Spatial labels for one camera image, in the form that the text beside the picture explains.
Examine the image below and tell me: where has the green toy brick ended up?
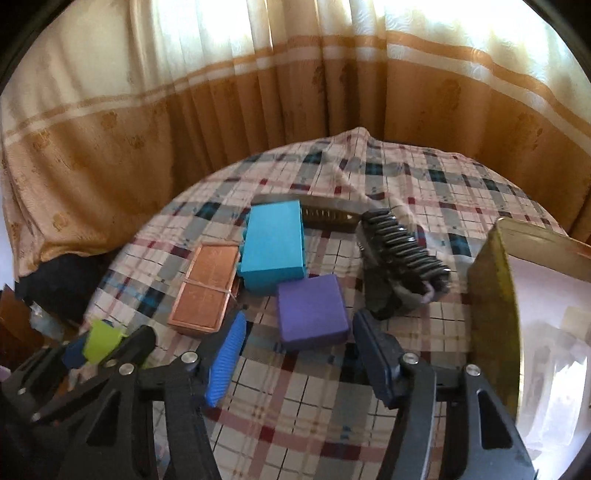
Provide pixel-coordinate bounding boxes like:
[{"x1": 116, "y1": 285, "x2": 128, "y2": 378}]
[{"x1": 82, "y1": 319, "x2": 125, "y2": 365}]

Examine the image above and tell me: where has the copper pink case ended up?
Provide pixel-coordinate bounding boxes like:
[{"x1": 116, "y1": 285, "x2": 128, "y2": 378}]
[{"x1": 167, "y1": 241, "x2": 239, "y2": 337}]

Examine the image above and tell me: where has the purple block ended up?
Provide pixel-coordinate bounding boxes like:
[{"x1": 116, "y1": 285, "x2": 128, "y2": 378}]
[{"x1": 276, "y1": 274, "x2": 349, "y2": 351}]

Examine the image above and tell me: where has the blue toy brick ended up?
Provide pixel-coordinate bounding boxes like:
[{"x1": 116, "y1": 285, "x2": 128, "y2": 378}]
[{"x1": 238, "y1": 200, "x2": 308, "y2": 296}]

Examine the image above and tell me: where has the brown comb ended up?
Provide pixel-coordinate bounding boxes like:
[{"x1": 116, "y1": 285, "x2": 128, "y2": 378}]
[{"x1": 250, "y1": 193, "x2": 369, "y2": 233}]

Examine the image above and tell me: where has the plaid tablecloth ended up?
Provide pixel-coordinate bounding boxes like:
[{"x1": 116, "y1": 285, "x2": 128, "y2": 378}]
[{"x1": 80, "y1": 126, "x2": 574, "y2": 480}]

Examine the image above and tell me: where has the gold metal tray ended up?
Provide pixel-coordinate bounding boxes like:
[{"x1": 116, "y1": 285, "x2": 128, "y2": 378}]
[{"x1": 468, "y1": 218, "x2": 590, "y2": 479}]

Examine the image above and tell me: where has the beige orange curtain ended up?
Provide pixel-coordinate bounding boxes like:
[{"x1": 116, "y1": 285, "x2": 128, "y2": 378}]
[{"x1": 1, "y1": 1, "x2": 590, "y2": 277}]

